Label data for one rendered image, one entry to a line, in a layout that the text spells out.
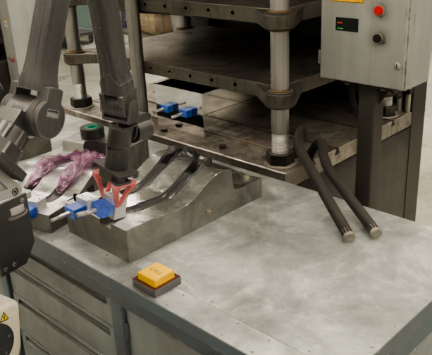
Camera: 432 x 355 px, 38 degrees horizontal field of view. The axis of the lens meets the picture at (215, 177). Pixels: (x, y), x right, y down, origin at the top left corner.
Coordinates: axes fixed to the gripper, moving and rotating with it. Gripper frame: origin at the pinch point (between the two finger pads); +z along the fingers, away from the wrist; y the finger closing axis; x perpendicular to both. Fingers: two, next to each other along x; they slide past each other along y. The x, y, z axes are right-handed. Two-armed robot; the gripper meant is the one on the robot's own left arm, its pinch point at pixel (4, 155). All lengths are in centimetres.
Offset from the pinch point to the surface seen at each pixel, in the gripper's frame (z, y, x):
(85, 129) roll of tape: 21.3, 6.3, -31.4
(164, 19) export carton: 275, 328, -425
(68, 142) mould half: 23.6, 11.4, -26.6
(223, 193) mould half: 25, -51, -21
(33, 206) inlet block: 10.7, -10.1, 6.9
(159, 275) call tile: 10, -58, 15
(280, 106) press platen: 31, -48, -63
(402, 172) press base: 107, -67, -110
